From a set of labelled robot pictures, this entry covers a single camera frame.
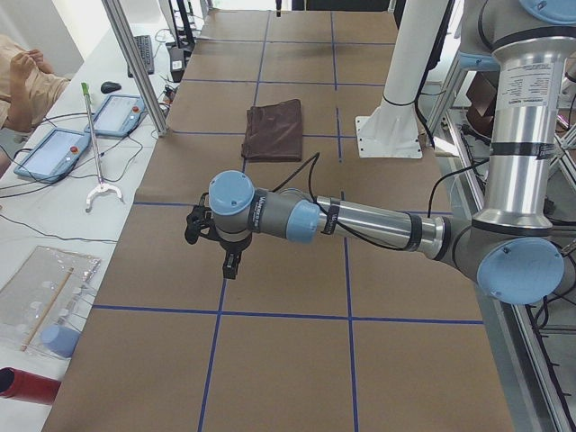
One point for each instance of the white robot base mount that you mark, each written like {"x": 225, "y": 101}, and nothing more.
{"x": 391, "y": 131}

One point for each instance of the near blue teach pendant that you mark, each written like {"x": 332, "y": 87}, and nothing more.
{"x": 54, "y": 156}

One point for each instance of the seated person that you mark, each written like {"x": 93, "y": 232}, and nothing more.
{"x": 29, "y": 87}

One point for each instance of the aluminium camera post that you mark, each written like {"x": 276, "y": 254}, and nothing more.
{"x": 123, "y": 34}

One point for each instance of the black computer mouse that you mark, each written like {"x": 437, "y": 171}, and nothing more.
{"x": 109, "y": 87}

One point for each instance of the wooden stick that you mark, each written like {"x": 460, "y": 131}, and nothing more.
{"x": 25, "y": 344}

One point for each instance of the white reacher grabber stick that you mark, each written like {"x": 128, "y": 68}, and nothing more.
{"x": 102, "y": 186}

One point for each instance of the dark brown t-shirt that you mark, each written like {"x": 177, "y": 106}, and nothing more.
{"x": 274, "y": 133}

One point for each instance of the red cylinder can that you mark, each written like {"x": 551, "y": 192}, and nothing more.
{"x": 20, "y": 385}

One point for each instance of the black keyboard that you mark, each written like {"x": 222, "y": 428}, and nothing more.
{"x": 145, "y": 49}

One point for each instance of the aluminium frame rail structure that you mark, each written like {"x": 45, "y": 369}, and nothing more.
{"x": 535, "y": 344}

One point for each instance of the blue plastic cup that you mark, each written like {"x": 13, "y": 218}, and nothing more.
{"x": 60, "y": 340}

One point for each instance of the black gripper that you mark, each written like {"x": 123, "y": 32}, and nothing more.
{"x": 234, "y": 245}

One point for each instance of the clear plastic bag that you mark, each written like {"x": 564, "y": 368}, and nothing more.
{"x": 26, "y": 294}

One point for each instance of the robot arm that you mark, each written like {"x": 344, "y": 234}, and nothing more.
{"x": 505, "y": 248}

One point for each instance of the blue teach pendant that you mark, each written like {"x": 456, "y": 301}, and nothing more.
{"x": 54, "y": 156}
{"x": 118, "y": 115}

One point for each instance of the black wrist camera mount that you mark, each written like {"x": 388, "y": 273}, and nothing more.
{"x": 199, "y": 223}

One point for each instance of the far blue teach pendant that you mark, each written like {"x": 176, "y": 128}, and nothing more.
{"x": 118, "y": 115}

